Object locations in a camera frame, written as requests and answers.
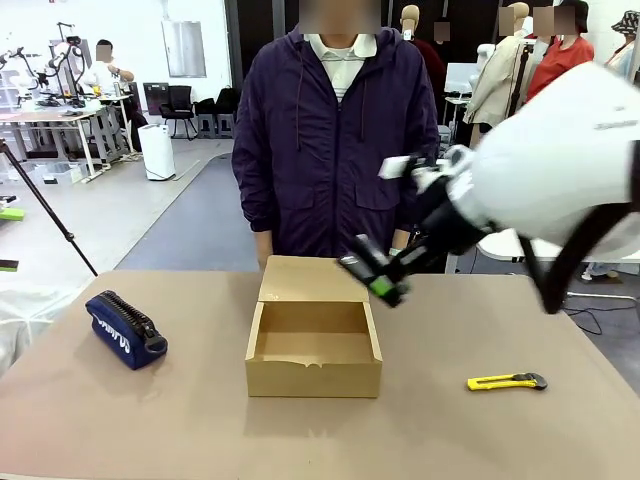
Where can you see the person's left hand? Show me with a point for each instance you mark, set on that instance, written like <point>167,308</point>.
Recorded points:
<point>404,240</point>

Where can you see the person in purple jacket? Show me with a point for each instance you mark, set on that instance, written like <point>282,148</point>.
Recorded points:
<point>325,150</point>

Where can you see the black office chair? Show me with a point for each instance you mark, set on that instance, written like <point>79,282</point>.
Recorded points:
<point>178,107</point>

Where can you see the white plastic cover sheet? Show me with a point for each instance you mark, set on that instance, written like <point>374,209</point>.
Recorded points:
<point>20,325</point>

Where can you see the white table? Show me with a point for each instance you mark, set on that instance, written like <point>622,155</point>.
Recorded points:
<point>500,247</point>

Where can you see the white wall panel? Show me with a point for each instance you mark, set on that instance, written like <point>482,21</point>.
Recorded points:
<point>184,48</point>

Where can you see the mannequin in dark red top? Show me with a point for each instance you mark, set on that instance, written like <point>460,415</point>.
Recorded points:
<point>425,55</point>

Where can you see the grey workshop desk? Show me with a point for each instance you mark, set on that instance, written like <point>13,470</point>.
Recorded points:
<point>45,130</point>

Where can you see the yellow black utility knife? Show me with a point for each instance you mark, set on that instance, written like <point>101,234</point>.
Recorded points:
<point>505,382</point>

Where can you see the black green-tipped right gripper finger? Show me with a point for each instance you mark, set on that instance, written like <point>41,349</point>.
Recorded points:
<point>385,290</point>
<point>372,252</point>

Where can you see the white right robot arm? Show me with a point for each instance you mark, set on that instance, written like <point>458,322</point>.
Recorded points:
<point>550,165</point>

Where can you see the navy blue zipper pencil case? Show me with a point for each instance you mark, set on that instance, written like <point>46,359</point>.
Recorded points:
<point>125,327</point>

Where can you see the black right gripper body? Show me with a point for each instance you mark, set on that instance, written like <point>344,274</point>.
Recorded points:
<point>450,222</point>

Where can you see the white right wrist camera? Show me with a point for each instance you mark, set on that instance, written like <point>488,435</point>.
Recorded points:
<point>395,167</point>

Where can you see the person's right hand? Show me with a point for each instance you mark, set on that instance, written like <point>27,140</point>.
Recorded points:
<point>264,250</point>

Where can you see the brown cardboard box with lid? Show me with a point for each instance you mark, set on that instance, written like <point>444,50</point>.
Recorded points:
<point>312,345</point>

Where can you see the black tripod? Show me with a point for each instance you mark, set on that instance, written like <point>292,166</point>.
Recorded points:
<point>45,205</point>

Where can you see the mannequin with bucket hat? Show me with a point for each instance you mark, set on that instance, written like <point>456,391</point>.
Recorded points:
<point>624,45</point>

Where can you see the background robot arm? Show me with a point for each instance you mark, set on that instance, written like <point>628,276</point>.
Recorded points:
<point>62,60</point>

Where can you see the black backpack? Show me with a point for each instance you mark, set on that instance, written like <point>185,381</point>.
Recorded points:
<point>226,102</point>

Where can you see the mannequin in beige coat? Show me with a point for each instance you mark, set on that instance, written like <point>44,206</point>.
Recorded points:
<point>497,85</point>

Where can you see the seated person in white shirt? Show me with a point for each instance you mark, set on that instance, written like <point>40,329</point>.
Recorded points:
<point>107,67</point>

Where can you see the white air purifier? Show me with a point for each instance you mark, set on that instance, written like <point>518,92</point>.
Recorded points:
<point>157,152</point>

